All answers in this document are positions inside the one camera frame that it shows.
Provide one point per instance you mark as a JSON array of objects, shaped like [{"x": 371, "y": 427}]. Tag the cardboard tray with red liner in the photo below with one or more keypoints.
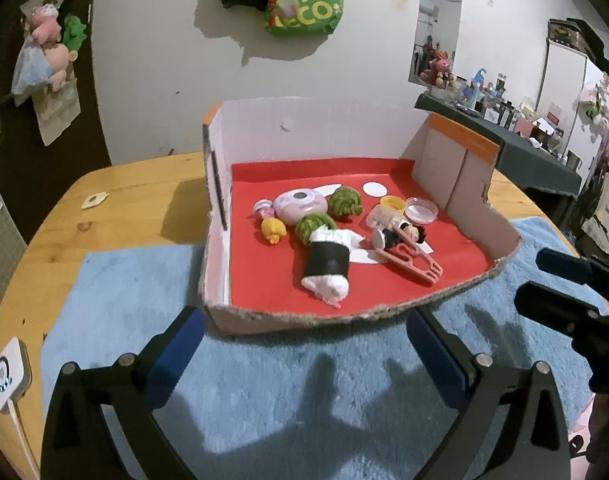
[{"x": 261, "y": 148}]

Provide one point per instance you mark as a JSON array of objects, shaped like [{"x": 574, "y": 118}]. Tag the small wooden tag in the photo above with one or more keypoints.
[{"x": 94, "y": 200}]

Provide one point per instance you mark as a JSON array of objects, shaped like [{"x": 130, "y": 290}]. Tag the dark cluttered side table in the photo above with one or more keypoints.
[{"x": 524, "y": 165}]

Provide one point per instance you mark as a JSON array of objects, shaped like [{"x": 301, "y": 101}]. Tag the yellow bottle cap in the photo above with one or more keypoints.
[{"x": 394, "y": 203}]

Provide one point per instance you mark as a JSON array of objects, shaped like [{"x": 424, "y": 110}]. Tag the white refrigerator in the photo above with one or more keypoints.
[{"x": 574, "y": 95}]

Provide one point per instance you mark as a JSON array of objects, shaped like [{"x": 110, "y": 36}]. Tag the clear plastic cup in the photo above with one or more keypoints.
[{"x": 383, "y": 217}]

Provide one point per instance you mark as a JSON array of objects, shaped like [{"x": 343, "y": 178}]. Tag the pink plastic clothes peg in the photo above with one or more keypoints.
[{"x": 414, "y": 261}]

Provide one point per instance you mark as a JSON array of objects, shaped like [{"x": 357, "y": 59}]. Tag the white square charger device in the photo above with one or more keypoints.
[{"x": 15, "y": 372}]

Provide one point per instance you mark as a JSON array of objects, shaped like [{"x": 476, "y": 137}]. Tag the pink plush toys hanging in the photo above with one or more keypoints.
[{"x": 45, "y": 30}]

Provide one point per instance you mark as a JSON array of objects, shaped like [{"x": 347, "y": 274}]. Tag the clear round plastic lid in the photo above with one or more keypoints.
[{"x": 421, "y": 211}]

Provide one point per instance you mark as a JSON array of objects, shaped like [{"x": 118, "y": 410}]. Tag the small pink capsule toy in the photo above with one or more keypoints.
[{"x": 264, "y": 209}]

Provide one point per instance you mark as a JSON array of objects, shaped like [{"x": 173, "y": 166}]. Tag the black and white cloth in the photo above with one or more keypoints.
[{"x": 326, "y": 271}]

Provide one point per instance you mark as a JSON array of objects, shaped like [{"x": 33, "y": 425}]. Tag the yellow duck toy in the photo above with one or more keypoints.
[{"x": 273, "y": 230}]

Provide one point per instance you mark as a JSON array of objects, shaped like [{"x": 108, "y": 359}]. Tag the blue fluffy towel mat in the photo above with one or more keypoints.
[{"x": 346, "y": 402}]

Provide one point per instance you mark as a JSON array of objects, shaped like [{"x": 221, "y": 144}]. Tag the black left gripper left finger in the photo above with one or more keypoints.
[{"x": 77, "y": 443}]

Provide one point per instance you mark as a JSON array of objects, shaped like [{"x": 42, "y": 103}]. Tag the green eco shopping bag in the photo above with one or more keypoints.
[{"x": 290, "y": 18}]

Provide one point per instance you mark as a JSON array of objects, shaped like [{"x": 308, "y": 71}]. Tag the pink rounded gadget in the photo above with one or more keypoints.
[{"x": 293, "y": 205}]

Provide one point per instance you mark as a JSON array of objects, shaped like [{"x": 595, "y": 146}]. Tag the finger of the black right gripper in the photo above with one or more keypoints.
[
  {"x": 583, "y": 323},
  {"x": 592, "y": 271}
]

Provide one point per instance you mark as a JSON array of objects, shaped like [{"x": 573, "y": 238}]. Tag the green fuzzy ball in tray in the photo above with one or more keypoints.
[{"x": 344, "y": 202}]

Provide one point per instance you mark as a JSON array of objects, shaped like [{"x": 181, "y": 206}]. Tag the small doll figurine black hair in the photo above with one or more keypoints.
[{"x": 406, "y": 233}]

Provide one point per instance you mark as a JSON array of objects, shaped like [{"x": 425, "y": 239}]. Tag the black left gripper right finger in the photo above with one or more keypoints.
[{"x": 533, "y": 441}]

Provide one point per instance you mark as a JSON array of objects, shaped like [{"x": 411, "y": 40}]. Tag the green fuzzy ball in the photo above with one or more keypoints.
[
  {"x": 310, "y": 223},
  {"x": 344, "y": 202}
]

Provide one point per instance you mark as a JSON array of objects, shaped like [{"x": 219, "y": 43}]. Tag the pink plush on side table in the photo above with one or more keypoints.
[{"x": 438, "y": 74}]

